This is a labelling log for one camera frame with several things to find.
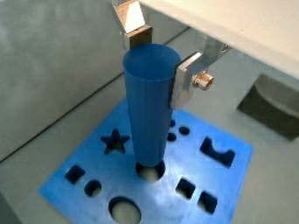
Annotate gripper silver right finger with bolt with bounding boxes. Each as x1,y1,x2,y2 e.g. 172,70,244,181
170,32,230,110

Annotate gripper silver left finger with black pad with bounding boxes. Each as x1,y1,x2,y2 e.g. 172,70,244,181
110,0,153,50

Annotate blue round cylinder peg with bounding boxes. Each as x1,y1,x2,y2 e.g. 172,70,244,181
122,44,181,167

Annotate blue shape-sorting board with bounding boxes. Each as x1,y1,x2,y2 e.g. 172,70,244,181
40,104,252,224

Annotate black curved peg holder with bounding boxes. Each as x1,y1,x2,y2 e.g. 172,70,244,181
237,73,299,141

